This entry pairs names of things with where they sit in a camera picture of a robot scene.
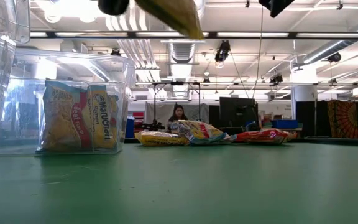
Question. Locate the green table mat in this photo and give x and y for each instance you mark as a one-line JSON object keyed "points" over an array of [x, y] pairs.
{"points": [[197, 186]]}

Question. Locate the blue barrel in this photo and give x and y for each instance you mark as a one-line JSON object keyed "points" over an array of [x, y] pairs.
{"points": [[130, 127]]}

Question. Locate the blue crate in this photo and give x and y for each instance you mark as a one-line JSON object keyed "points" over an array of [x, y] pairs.
{"points": [[284, 124]]}

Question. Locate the person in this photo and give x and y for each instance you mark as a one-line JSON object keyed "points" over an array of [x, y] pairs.
{"points": [[177, 113]]}

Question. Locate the black partition panel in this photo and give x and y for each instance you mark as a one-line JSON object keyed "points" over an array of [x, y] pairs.
{"points": [[309, 118]]}

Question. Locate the long ceiling light strip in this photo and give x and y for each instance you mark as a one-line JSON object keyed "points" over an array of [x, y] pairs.
{"points": [[291, 84], [259, 35]]}

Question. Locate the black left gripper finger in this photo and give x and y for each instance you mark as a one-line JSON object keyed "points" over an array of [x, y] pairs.
{"points": [[113, 7]]}

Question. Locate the black monitor screen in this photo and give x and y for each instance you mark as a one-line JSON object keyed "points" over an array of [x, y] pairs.
{"points": [[235, 109]]}

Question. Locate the silver round ceiling duct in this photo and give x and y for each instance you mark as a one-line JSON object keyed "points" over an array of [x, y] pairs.
{"points": [[325, 51]]}

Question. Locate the orange mandala tapestry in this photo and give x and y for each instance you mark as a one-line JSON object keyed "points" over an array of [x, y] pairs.
{"points": [[343, 119]]}

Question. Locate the black hanging ceiling device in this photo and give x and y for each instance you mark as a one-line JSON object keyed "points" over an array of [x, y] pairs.
{"points": [[222, 51], [277, 78], [334, 57]]}

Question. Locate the silver ribbed ceiling duct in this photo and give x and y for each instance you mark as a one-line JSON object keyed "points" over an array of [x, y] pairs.
{"points": [[182, 51]]}

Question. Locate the red storage rack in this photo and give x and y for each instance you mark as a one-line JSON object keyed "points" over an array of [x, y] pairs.
{"points": [[138, 118]]}

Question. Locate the black aluminium table frame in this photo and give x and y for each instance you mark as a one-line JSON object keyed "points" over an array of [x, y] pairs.
{"points": [[337, 140]]}

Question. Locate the red Saucy noodle packet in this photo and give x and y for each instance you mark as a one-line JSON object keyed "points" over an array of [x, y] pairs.
{"points": [[264, 136]]}

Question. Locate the black tripod frame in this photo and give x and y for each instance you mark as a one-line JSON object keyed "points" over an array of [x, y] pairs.
{"points": [[154, 102]]}

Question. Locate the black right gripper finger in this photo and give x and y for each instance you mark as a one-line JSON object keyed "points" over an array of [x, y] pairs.
{"points": [[275, 6]]}

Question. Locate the yellow chicken ramen packet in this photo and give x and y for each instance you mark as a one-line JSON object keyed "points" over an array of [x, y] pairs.
{"points": [[169, 18], [162, 139]]}

